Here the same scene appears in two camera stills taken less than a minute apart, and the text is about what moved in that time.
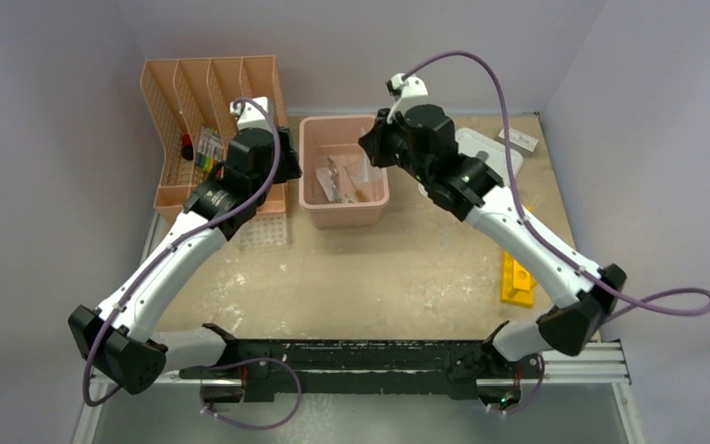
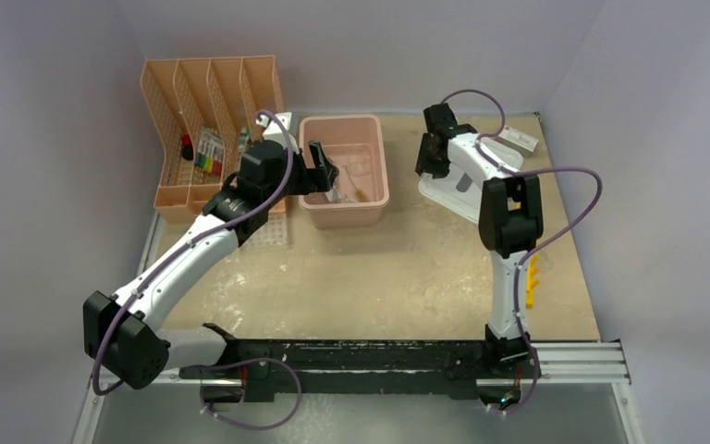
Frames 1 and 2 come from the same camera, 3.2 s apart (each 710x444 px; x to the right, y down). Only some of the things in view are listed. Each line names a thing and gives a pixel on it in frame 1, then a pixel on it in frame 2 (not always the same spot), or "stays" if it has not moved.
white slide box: (520, 141) stays
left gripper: (288, 168) → (316, 179)
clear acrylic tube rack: (264, 231) stays
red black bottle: (188, 149) stays
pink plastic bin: (337, 181) stays
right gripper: (373, 144) → (423, 166)
